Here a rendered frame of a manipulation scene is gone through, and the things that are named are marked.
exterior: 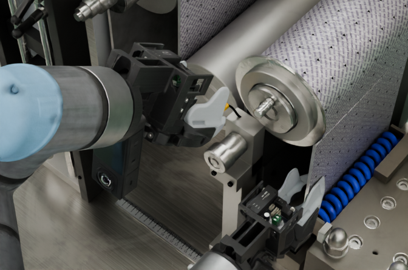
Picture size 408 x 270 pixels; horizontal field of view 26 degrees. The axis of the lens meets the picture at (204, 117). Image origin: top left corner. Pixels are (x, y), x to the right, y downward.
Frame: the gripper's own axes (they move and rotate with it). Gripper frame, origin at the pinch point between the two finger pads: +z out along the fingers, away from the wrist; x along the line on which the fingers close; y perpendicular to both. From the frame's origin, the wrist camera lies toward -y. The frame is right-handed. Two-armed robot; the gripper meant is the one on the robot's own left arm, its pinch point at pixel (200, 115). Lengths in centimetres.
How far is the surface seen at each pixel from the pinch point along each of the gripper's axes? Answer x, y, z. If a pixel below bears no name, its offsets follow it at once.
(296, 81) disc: -2.3, 5.5, 16.3
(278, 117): -1.2, -0.6, 19.4
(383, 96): -6.3, 4.8, 41.3
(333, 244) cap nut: -13.1, -15.3, 30.7
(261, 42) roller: 9.7, 5.0, 28.2
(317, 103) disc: -5.7, 4.1, 17.4
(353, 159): -6.2, -6.7, 43.6
